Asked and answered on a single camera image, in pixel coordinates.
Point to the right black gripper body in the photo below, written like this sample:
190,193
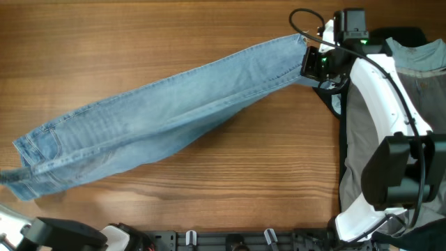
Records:
321,65

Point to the light blue denim jeans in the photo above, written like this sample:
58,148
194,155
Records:
152,122

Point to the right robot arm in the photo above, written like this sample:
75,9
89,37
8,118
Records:
406,169

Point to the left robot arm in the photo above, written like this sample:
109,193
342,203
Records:
21,233

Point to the grey khaki trousers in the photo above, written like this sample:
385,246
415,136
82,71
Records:
426,91

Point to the teal t-shirt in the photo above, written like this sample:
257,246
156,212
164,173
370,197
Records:
424,58

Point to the black t-shirt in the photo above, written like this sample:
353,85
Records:
428,237

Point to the black mounting rail base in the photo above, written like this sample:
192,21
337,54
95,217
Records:
296,240

